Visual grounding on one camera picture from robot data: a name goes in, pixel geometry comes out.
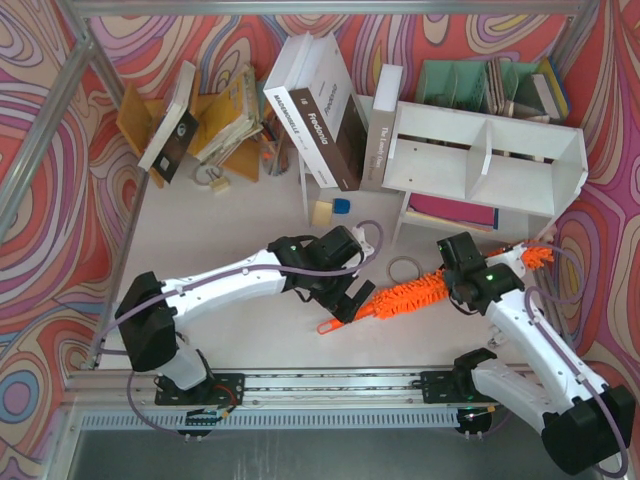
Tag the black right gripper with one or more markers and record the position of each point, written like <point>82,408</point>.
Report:
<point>451,280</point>

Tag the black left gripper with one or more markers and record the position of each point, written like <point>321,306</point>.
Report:
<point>339,298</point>

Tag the orange microfiber duster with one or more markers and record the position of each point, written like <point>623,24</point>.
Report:
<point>430,288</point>

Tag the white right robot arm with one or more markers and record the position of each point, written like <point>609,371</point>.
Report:
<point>582,420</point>

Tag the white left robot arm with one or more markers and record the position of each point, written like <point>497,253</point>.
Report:
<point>153,311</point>

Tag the white wooden bookshelf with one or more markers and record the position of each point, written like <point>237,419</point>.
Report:
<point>529,172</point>

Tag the magenta folder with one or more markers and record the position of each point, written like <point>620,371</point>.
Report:
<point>454,212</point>

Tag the blue small cube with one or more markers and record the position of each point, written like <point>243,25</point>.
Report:
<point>341,206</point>

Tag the yellow sticky note pad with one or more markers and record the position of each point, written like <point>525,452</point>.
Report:
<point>322,214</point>

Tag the grey upright book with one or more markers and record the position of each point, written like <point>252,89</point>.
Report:
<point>381,123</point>

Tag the clear pen cup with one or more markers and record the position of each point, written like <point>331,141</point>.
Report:
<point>274,156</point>

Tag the teal file organizer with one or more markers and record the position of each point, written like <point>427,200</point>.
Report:
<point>497,86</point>

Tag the large white brown book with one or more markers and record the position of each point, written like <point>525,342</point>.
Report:
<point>313,96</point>

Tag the white black leaning book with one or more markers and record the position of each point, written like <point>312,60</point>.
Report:
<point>172,128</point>

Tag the wooden book stand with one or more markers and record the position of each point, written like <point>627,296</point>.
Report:
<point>135,116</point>

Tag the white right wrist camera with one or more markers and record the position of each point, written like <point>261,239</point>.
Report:
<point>515,257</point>

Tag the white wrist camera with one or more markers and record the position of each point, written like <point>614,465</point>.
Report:
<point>515,257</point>
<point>360,236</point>

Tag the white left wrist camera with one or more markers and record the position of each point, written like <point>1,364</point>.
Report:
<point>360,236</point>

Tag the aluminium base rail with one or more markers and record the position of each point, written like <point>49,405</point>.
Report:
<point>264,388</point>

